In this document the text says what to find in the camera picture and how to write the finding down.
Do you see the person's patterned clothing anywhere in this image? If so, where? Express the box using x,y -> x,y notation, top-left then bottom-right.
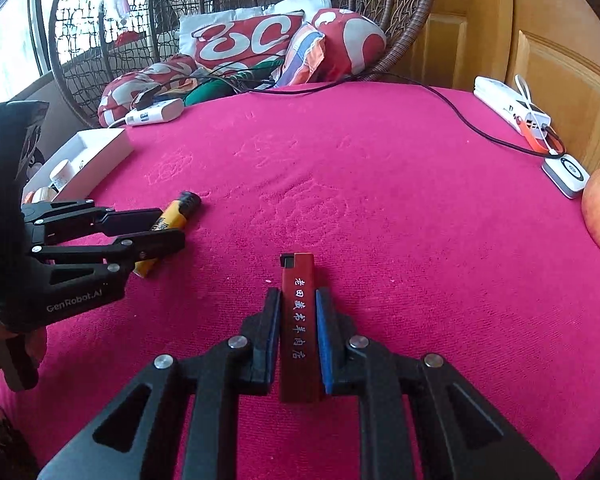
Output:
0,410 -> 37,480

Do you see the rectangular red white pillow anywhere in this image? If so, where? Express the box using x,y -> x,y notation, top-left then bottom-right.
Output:
195,11 -> 306,69

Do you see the red lighter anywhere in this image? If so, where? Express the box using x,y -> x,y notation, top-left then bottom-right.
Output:
279,252 -> 321,403

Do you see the wooden door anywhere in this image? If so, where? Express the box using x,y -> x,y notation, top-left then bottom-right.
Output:
395,0 -> 600,176

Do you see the white USB cable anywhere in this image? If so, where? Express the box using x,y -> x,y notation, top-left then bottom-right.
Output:
514,74 -> 552,127

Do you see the white tray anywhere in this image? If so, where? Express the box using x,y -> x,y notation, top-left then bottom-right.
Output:
22,127 -> 135,203

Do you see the wicker hanging chair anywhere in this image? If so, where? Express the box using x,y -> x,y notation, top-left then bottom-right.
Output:
47,0 -> 438,128

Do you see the glass window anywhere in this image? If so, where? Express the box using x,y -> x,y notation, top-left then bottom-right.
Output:
0,0 -> 51,111

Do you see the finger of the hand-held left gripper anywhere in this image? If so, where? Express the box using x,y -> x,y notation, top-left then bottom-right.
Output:
30,229 -> 187,273
22,200 -> 163,243

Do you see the green cloth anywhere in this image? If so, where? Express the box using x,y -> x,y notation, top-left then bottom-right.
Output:
182,57 -> 286,107

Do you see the pink tablecloth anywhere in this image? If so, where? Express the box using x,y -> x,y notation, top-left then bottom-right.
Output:
0,80 -> 600,480

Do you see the red hanging ornament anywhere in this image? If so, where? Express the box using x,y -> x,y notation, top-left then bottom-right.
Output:
114,30 -> 148,47

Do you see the round red white pillow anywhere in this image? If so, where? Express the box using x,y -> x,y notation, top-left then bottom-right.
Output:
312,8 -> 388,82
99,55 -> 201,127

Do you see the orange cable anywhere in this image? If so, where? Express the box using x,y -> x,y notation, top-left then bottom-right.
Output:
512,116 -> 566,156

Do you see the checkered pillow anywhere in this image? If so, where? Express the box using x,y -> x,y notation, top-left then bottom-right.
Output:
275,22 -> 327,87

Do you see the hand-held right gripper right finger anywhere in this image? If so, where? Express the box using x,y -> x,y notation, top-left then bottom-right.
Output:
315,287 -> 561,480

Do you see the white socket power strip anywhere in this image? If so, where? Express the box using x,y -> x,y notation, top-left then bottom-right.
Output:
105,98 -> 186,128

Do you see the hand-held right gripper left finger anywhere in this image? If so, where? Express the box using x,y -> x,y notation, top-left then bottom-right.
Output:
37,287 -> 283,480

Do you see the white pill bottle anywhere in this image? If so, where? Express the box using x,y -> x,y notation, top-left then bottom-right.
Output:
49,159 -> 76,192

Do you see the thin black cable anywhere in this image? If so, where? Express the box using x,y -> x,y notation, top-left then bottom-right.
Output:
195,72 -> 568,158

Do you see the white USB power strip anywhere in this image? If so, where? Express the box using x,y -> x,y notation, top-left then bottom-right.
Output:
474,76 -> 552,136

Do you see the white grey wireless charger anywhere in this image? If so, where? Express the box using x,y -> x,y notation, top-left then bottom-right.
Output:
541,156 -> 591,200

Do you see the yellow lighter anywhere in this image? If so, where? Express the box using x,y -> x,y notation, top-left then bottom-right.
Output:
132,190 -> 202,278

